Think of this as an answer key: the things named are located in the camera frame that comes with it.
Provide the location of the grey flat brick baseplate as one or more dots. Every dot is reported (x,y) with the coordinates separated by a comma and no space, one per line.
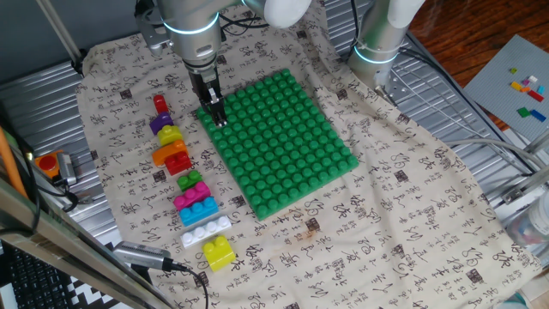
(493,90)

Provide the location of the red two-stud block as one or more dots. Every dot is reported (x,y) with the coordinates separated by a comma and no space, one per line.
(178,164)

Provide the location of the small yellow block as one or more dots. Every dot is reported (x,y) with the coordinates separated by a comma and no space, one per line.
(169,135)

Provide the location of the aluminium frame bar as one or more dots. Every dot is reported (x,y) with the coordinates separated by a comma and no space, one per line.
(538,141)

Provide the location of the orange pole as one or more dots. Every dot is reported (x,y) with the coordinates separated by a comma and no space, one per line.
(10,167)

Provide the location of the grey depth camera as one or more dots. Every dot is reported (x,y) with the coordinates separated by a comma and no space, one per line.
(141,255)

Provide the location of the flat red brick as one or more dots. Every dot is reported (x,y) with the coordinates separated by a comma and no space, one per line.
(535,95)

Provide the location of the flat green brick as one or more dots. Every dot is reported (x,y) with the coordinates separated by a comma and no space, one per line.
(523,112)

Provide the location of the tiny white brick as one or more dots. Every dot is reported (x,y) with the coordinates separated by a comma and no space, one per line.
(532,79)

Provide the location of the large yellow two-stud block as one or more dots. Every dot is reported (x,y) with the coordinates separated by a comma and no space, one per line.
(218,255)

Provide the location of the beige calligraphy print cloth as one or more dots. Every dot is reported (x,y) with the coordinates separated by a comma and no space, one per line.
(386,214)

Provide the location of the flat blue brick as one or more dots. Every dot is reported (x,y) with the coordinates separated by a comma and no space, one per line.
(538,115)

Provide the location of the tiny yellow brick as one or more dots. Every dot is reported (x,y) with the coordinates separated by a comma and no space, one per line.
(516,86)

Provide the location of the clear plastic jar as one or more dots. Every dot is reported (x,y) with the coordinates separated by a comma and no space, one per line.
(534,225)

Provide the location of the purple block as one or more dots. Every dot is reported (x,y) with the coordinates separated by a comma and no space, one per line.
(161,123)

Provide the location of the aluminium bar with bracket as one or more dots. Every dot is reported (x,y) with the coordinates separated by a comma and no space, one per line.
(525,186)

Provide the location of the blurred metal frame bar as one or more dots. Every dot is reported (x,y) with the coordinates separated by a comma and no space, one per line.
(64,253)

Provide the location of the orange block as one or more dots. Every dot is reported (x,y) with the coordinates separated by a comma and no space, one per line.
(165,153)

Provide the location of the black keyboard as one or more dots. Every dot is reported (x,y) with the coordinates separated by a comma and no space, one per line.
(34,283)

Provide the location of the green studded baseplate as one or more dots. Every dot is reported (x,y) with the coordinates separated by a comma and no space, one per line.
(279,146)

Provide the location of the small red one-stud block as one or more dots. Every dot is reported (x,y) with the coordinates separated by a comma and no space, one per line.
(161,105)

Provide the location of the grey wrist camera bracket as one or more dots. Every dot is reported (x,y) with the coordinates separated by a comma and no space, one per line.
(150,36)

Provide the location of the green two-stud block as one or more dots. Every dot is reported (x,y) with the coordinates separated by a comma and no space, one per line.
(188,181)

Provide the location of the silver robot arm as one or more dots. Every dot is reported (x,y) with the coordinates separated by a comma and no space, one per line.
(193,21)

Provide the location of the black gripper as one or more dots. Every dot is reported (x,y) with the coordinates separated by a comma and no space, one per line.
(203,86)

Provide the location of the tiny cyan brick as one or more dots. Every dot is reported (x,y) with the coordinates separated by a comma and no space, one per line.
(541,89)

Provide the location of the black rod clamp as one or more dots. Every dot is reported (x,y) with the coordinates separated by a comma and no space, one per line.
(78,64)

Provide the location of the black white pattern board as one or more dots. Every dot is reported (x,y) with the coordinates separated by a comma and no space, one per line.
(92,296)

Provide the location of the blue three-stud block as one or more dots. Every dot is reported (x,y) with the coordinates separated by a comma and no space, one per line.
(197,212)

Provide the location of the silver metal box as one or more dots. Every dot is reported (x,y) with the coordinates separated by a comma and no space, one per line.
(67,168)

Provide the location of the grey slanted rod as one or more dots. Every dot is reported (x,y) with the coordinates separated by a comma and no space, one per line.
(60,32)

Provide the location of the pink three-stud block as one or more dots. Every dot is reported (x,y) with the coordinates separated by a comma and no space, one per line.
(191,196)

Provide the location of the teal round container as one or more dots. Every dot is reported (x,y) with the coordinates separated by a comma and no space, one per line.
(514,302)

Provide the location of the white four-stud block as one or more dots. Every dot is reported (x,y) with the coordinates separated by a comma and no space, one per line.
(203,232)

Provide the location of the tiny orange brick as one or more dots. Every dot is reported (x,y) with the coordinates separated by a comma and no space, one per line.
(525,89)

